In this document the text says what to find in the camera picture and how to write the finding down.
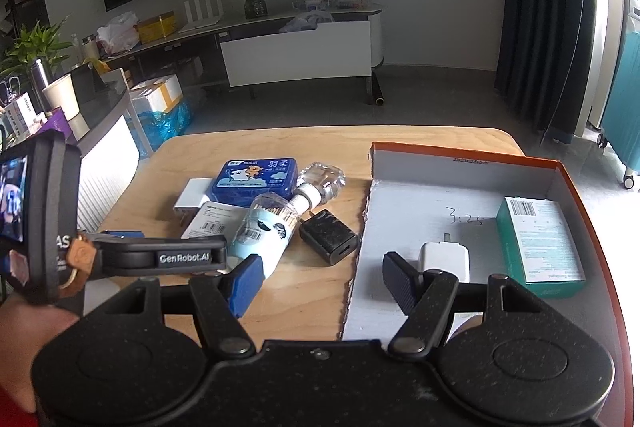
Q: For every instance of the blue plastic bag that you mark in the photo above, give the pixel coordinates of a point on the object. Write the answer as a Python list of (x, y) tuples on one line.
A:
[(160, 129)]

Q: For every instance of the clear glass bottle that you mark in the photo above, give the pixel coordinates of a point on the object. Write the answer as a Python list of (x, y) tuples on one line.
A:
[(322, 182)]

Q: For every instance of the black charger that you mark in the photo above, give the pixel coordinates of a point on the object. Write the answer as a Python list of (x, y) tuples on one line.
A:
[(327, 237)]

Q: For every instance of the curved grey white counter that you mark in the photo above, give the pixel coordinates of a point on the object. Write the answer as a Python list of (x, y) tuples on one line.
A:
[(107, 147)]

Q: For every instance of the leafy green potted plant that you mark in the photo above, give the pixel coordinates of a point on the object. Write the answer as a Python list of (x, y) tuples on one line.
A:
[(30, 49)]

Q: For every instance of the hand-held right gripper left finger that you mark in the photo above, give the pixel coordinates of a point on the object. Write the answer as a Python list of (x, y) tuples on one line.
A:
[(245, 284)]

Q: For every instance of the teal cotton swab container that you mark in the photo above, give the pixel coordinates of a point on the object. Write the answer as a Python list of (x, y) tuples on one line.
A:
[(267, 232)]

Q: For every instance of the purple tray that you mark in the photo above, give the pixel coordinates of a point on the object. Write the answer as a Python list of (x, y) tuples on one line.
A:
[(57, 122)]

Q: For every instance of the clear plastic organizer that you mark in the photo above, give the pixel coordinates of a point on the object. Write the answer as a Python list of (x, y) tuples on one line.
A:
[(340, 3)]

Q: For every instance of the teal suitcase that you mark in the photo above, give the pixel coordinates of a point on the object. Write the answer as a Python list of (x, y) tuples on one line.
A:
[(625, 117)]

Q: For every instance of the orange white cardboard box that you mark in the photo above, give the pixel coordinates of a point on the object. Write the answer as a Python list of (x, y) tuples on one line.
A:
[(400, 217)]

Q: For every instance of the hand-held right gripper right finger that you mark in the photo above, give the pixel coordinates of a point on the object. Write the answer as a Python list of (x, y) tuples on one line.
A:
[(400, 279)]

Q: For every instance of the white yellow cardboard box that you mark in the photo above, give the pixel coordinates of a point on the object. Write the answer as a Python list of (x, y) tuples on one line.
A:
[(157, 92)]

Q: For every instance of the white plastic bag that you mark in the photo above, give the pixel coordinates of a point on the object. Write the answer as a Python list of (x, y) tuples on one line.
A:
[(117, 34)]

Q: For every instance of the crumpled grey white cloth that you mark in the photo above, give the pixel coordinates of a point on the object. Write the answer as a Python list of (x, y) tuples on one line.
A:
[(305, 22)]

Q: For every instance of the dark curtain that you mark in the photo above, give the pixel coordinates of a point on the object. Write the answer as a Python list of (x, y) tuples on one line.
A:
[(545, 17)]

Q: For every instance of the glass jar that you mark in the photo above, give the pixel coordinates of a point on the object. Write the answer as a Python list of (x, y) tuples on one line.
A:
[(90, 46)]

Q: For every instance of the stainless steel thermos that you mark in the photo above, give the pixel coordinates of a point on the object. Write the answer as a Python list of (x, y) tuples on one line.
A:
[(40, 82)]

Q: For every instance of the person's left hand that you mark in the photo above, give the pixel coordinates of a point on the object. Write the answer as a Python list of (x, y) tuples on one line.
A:
[(25, 342)]

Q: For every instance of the white power adapter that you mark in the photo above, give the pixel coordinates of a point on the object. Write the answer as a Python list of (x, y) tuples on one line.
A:
[(445, 259)]

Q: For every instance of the white router with antennas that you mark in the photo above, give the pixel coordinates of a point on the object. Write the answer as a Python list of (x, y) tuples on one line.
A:
[(200, 19)]

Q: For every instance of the white television stand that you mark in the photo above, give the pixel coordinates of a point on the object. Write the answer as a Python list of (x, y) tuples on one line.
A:
[(300, 52)]

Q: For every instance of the teal bandage box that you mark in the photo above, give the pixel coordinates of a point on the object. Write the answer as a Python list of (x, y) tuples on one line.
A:
[(540, 237)]

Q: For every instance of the white medicine box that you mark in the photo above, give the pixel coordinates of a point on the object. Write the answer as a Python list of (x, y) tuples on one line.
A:
[(19, 112)]

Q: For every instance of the white charger cube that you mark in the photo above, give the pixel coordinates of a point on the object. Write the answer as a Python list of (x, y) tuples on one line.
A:
[(197, 194)]

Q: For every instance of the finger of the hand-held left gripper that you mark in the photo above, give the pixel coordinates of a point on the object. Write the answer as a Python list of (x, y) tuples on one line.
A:
[(124, 234)]

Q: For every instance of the small grey white box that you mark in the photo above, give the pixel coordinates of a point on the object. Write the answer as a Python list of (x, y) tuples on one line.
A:
[(215, 222)]

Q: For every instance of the blue tissue pack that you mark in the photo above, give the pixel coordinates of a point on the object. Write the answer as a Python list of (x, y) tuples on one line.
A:
[(255, 182)]

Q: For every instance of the black tube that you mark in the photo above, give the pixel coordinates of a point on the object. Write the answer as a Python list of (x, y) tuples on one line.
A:
[(376, 89)]

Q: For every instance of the brown leather tag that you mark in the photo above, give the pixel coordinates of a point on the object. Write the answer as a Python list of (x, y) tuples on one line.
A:
[(80, 257)]

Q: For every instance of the white paper cup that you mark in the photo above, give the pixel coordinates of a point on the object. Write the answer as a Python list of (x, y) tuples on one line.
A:
[(62, 97)]

